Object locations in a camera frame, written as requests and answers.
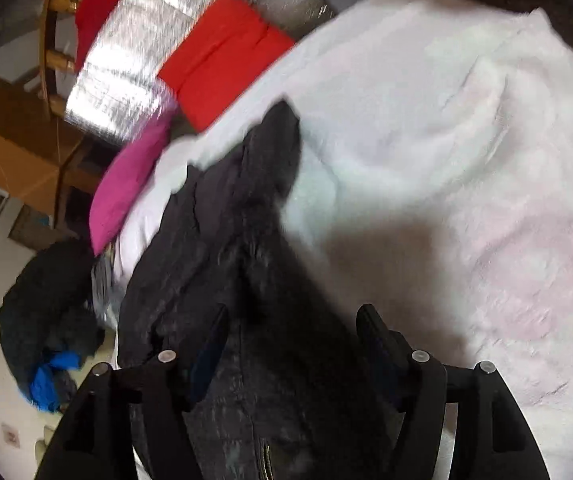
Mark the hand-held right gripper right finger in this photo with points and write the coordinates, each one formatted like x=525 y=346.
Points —
x=374 y=355

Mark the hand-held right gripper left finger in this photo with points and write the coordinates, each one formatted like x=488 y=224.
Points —
x=205 y=360

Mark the black jacket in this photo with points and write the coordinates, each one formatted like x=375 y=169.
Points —
x=256 y=320

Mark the dark clothes pile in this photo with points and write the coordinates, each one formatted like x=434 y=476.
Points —
x=46 y=305

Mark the blue cloth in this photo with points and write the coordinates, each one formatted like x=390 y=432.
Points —
x=49 y=380

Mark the magenta cloth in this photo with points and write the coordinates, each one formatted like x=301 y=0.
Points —
x=126 y=185

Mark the white fluffy blanket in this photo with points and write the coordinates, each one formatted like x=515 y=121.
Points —
x=441 y=170

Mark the wooden cabinet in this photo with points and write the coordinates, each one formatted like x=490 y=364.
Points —
x=16 y=140

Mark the red folded cloth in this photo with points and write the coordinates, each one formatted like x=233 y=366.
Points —
x=221 y=60

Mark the silver foil mat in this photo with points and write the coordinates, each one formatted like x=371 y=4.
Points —
x=166 y=35

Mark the wooden headboard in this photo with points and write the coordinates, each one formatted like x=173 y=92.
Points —
x=56 y=60

